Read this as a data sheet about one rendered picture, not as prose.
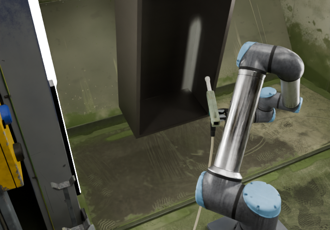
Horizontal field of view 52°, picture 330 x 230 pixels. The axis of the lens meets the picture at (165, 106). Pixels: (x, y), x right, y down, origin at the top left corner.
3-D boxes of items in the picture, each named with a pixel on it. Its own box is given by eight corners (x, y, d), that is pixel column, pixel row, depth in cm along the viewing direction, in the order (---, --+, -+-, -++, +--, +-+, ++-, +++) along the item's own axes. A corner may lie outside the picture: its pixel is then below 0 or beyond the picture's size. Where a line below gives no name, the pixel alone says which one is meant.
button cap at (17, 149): (23, 152, 94) (15, 155, 93) (19, 138, 91) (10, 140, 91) (25, 163, 90) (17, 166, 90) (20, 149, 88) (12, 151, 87)
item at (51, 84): (74, 187, 176) (47, 79, 142) (78, 186, 177) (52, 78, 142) (76, 195, 171) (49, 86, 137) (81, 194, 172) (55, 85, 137)
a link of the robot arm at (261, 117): (272, 102, 205) (270, 116, 211) (251, 103, 205) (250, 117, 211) (277, 111, 197) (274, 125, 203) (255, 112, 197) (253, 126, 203)
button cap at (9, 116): (12, 116, 88) (2, 119, 87) (6, 100, 85) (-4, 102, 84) (13, 127, 84) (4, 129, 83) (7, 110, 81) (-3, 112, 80)
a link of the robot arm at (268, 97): (282, 88, 195) (278, 106, 202) (261, 84, 200) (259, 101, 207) (278, 96, 188) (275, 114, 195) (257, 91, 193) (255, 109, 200)
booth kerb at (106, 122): (56, 144, 302) (53, 132, 295) (56, 143, 303) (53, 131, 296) (294, 75, 393) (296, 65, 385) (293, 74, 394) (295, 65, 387)
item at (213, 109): (219, 148, 202) (220, 118, 189) (210, 149, 202) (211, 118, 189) (210, 101, 242) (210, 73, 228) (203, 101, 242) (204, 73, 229)
